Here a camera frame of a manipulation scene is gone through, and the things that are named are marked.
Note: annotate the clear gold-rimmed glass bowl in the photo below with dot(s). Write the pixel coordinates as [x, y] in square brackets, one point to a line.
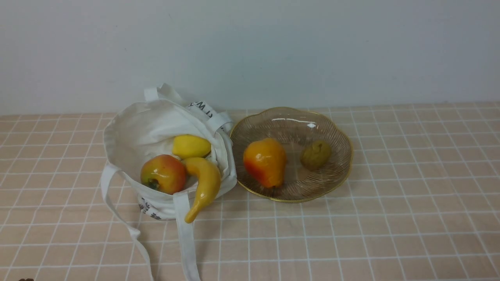
[295, 130]

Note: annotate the yellow lemon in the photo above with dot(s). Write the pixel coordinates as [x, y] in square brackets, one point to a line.
[190, 146]

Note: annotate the orange-red pear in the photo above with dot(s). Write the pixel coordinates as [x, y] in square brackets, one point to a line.
[265, 160]

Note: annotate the white cloth tote bag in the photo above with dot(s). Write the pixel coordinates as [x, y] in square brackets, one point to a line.
[143, 130]

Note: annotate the red-orange persimmon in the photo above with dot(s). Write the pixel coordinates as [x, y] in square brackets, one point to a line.
[164, 173]

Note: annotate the yellow banana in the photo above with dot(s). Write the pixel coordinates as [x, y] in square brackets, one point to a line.
[209, 181]

